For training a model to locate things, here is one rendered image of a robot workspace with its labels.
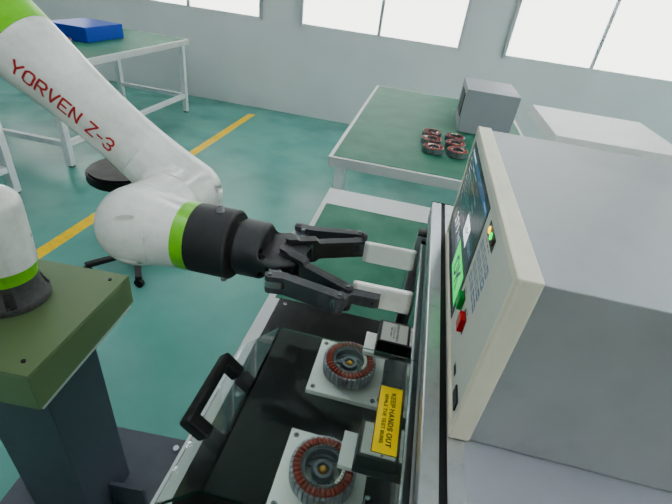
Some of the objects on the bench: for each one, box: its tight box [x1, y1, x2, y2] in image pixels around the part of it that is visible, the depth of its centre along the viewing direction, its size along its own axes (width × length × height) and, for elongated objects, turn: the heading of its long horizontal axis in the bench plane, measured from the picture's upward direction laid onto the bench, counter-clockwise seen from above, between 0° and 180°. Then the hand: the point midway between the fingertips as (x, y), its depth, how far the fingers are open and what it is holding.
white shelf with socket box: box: [529, 105, 672, 162], centre depth 140 cm, size 35×37×46 cm
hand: (392, 276), depth 54 cm, fingers open, 8 cm apart
